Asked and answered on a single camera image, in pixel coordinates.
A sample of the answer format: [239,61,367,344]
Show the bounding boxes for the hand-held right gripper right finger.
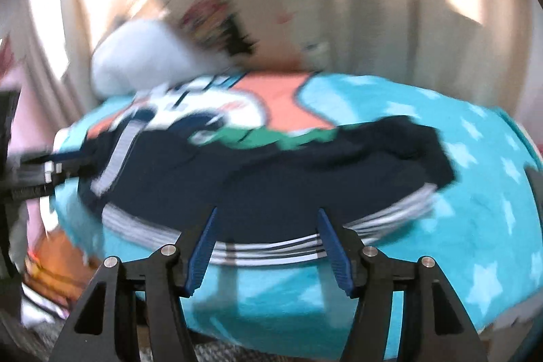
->
[317,208,484,362]

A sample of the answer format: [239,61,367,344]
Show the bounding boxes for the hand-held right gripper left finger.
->
[49,206,220,362]

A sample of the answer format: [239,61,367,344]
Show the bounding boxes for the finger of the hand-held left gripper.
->
[19,148,96,187]

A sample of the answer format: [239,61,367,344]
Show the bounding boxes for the dark navy striped pants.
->
[78,114,456,267]

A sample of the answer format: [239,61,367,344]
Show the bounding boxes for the orange brown cloth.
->
[23,228,102,301]

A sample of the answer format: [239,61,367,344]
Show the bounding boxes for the turquoise star printed blanket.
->
[51,71,543,360]

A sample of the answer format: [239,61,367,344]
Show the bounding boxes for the white pillow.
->
[91,20,232,95]

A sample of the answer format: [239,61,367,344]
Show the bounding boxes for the beige printed cushion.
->
[140,0,340,74]

